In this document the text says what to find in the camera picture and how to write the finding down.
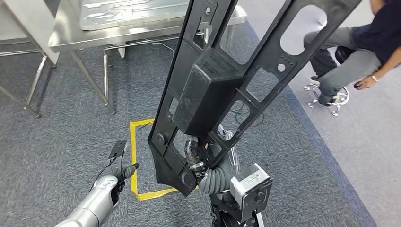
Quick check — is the person's hand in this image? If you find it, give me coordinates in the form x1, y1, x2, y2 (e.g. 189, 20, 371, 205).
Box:
354, 74, 380, 91

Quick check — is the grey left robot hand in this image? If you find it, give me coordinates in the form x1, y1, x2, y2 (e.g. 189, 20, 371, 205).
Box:
109, 162, 140, 206

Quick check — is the black plastic frame part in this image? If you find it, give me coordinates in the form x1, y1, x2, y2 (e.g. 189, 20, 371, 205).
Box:
148, 0, 363, 198

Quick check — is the stainless steel workbench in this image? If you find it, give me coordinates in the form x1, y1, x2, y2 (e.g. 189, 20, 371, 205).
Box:
47, 0, 248, 115

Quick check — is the person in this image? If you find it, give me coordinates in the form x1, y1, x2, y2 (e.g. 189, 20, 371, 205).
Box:
303, 0, 401, 107

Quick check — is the office chair with chrome base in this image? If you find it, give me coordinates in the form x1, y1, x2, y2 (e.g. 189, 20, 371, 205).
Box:
303, 46, 356, 117

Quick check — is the clear plastic right hand cover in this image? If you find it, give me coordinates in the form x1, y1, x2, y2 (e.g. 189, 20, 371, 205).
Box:
218, 123, 241, 179

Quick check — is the embossed aluminium plate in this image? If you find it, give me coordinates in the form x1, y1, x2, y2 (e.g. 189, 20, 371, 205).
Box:
78, 0, 192, 31

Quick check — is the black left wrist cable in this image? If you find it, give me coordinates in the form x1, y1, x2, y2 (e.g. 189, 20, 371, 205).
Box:
88, 157, 117, 192

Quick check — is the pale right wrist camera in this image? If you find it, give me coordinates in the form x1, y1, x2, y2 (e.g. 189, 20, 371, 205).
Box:
230, 163, 274, 223

